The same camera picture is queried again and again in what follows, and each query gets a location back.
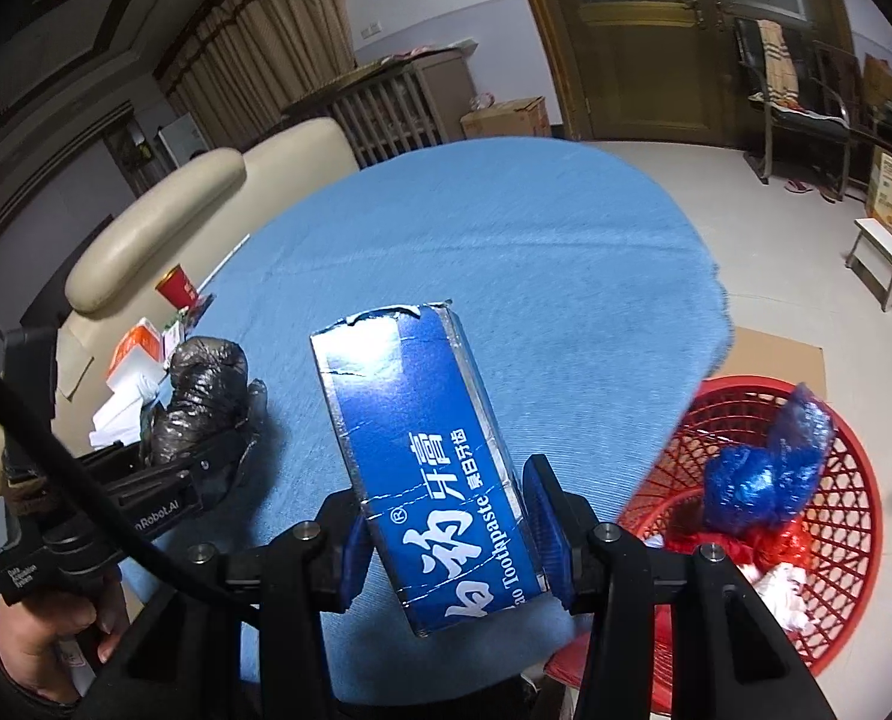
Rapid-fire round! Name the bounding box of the dark wooden cabinet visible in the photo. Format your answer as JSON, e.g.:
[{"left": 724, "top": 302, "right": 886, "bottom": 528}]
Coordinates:
[{"left": 0, "top": 100, "right": 156, "bottom": 362}]

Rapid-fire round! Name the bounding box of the striped scarf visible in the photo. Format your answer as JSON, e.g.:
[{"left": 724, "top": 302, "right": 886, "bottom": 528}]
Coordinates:
[{"left": 756, "top": 18, "right": 800, "bottom": 103}]

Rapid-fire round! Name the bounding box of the flat cardboard sheet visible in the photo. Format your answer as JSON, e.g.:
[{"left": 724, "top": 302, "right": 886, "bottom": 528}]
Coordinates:
[{"left": 704, "top": 325, "right": 827, "bottom": 403}]

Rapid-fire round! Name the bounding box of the beige curtain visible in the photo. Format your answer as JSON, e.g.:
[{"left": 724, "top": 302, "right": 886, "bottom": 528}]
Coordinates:
[{"left": 152, "top": 0, "right": 358, "bottom": 159}]

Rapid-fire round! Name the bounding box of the blue tablecloth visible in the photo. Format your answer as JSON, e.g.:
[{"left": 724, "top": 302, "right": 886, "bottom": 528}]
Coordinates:
[{"left": 119, "top": 136, "right": 734, "bottom": 685}]

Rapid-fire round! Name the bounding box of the wooden radiator cover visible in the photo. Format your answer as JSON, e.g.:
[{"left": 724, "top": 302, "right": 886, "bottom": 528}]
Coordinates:
[{"left": 284, "top": 44, "right": 478, "bottom": 170}]

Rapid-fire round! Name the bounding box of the blue toothpaste box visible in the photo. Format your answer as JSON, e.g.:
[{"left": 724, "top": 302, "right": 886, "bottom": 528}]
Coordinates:
[{"left": 309, "top": 300, "right": 553, "bottom": 639}]

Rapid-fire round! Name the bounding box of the red plastic basket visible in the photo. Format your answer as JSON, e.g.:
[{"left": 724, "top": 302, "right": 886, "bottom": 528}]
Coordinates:
[{"left": 542, "top": 378, "right": 884, "bottom": 718}]

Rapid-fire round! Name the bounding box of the brown cardboard box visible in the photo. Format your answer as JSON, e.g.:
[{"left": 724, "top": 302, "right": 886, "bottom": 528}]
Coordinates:
[{"left": 459, "top": 95, "right": 553, "bottom": 140}]

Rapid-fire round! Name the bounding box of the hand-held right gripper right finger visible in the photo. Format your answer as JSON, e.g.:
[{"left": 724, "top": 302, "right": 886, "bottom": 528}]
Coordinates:
[{"left": 521, "top": 454, "right": 842, "bottom": 720}]

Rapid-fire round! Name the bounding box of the small cardboard box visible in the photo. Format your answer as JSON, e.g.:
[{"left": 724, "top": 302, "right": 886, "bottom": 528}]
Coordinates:
[{"left": 861, "top": 52, "right": 892, "bottom": 103}]

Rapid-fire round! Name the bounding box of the wooden door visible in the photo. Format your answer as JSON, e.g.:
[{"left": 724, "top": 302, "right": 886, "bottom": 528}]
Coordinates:
[{"left": 505, "top": 0, "right": 857, "bottom": 144}]

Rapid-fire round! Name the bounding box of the black metal chair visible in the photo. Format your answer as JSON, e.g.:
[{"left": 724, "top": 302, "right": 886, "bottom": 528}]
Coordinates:
[{"left": 734, "top": 14, "right": 876, "bottom": 190}]

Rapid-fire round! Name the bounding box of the small white stool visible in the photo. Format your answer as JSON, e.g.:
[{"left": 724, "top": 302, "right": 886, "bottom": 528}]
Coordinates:
[{"left": 844, "top": 217, "right": 892, "bottom": 313}]

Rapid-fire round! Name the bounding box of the white plastic bag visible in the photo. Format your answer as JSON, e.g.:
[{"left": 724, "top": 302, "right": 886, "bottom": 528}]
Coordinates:
[{"left": 744, "top": 565, "right": 812, "bottom": 632}]

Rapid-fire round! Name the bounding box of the person's left hand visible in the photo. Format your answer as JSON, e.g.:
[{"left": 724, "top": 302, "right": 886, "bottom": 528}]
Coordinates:
[{"left": 0, "top": 576, "right": 130, "bottom": 707}]

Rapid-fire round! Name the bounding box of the red plastic bag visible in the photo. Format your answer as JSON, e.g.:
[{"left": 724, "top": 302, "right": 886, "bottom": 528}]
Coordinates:
[{"left": 662, "top": 519, "right": 813, "bottom": 580}]

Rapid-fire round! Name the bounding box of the blue plastic bag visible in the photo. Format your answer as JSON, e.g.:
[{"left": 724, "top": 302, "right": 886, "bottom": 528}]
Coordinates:
[{"left": 700, "top": 382, "right": 836, "bottom": 538}]

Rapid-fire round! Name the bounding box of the black plastic bag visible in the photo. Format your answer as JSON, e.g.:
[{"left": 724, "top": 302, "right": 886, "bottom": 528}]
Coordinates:
[{"left": 141, "top": 337, "right": 268, "bottom": 497}]

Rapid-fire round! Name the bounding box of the beige leather sofa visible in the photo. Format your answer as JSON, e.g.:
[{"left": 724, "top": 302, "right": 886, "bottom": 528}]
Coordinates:
[{"left": 0, "top": 118, "right": 361, "bottom": 563}]

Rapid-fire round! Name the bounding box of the black cable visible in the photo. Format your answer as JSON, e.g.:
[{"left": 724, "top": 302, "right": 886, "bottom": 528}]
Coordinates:
[{"left": 0, "top": 340, "right": 268, "bottom": 620}]

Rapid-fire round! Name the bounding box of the orange printed carton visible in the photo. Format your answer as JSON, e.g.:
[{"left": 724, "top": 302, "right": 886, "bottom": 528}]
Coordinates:
[{"left": 865, "top": 145, "right": 892, "bottom": 238}]

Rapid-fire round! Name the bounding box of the red paper cup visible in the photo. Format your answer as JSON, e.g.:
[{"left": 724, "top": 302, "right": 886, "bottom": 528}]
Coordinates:
[{"left": 156, "top": 264, "right": 196, "bottom": 311}]

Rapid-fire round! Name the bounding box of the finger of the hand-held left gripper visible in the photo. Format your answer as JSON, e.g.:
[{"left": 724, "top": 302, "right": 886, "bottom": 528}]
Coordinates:
[{"left": 187, "top": 424, "right": 258, "bottom": 502}]

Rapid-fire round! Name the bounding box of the orange and white box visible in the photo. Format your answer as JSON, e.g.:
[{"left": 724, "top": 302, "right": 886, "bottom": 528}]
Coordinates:
[{"left": 107, "top": 316, "right": 164, "bottom": 384}]

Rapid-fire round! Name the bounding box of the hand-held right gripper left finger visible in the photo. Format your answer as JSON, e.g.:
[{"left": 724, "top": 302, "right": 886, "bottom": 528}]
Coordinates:
[{"left": 89, "top": 487, "right": 376, "bottom": 720}]

